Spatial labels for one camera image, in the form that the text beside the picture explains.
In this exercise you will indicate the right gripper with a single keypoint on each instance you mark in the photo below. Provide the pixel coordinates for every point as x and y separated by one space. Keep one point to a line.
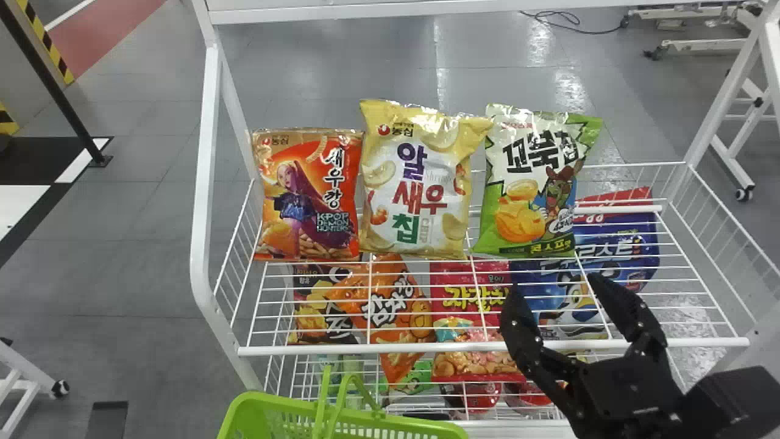
621 399

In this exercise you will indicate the green basket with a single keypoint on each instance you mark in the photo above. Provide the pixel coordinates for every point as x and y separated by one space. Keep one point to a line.
268 417

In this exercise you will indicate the blue cereal bag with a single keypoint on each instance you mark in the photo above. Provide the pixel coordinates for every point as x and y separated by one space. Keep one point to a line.
609 250

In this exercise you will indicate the red snack packet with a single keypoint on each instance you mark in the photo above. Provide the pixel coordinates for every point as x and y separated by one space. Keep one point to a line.
466 292
308 195

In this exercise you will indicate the small green snack packet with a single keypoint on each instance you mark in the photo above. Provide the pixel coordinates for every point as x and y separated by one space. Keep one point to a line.
415 375

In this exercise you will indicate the orange snack packet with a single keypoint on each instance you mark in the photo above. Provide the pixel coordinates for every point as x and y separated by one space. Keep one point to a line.
390 305

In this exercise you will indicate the yellow snack packet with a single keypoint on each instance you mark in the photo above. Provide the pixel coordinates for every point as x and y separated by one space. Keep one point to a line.
414 183

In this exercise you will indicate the black snack packet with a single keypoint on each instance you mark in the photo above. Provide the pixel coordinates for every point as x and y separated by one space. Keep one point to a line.
312 305

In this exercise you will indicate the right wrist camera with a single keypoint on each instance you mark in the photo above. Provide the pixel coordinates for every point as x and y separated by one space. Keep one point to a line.
734 405

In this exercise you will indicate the white wheeled frame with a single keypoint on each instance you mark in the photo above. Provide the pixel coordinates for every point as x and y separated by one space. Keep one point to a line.
24 378
694 44
740 85

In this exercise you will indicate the striped post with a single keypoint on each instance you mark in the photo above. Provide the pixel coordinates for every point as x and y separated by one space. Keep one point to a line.
52 91

